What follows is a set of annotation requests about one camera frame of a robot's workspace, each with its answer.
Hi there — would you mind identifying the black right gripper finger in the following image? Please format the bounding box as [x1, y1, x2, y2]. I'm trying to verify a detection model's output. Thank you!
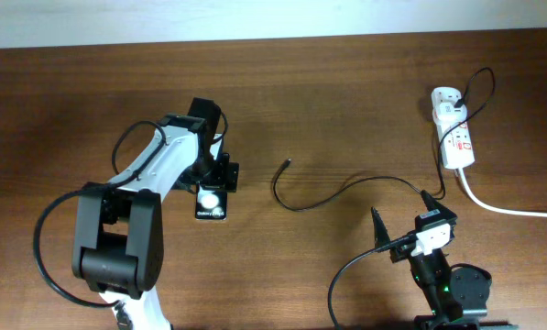
[371, 207, 390, 246]
[421, 190, 452, 215]

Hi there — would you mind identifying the black USB charging cable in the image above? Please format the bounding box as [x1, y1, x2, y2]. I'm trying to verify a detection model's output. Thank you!
[271, 67, 497, 213]

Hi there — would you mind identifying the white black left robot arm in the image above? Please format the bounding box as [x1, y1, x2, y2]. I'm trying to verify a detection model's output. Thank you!
[71, 98, 239, 329]

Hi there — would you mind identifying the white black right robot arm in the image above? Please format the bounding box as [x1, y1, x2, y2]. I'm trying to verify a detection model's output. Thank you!
[371, 191, 457, 322]

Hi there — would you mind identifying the white USB charger adapter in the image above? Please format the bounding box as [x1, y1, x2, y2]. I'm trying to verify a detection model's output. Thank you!
[432, 102, 467, 126]

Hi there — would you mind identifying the white power strip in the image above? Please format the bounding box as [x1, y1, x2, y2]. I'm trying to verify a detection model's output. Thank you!
[431, 87, 475, 170]

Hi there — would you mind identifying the white power strip cord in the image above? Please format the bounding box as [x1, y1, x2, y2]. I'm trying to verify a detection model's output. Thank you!
[455, 167, 547, 221]

